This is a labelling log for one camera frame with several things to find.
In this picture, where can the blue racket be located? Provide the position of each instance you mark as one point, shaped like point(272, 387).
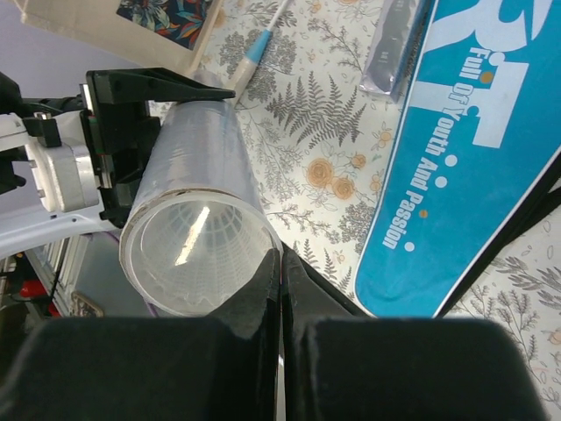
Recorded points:
point(251, 59)

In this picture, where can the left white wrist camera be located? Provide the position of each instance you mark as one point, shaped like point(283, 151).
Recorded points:
point(61, 164)

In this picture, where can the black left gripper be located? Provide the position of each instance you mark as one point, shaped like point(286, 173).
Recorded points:
point(120, 132)

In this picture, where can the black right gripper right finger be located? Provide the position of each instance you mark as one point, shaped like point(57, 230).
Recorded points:
point(343, 366)

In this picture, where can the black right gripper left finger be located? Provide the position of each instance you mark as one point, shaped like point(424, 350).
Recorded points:
point(222, 366)

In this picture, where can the floral tablecloth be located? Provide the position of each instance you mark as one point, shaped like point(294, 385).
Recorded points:
point(319, 148)

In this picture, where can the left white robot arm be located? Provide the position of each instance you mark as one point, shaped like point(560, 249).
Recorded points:
point(25, 222)

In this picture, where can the cream canvas tote bag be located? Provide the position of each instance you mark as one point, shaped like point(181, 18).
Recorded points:
point(168, 34)

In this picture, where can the clear plastic grip box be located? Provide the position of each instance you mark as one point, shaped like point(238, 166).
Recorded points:
point(396, 34)

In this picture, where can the clear plastic tube lid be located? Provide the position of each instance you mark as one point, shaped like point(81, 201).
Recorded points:
point(188, 254)

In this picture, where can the blue badminton racket cover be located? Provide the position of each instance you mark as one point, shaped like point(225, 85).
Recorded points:
point(478, 141)

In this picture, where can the white shuttlecock tube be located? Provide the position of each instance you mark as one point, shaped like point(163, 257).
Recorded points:
point(200, 148)

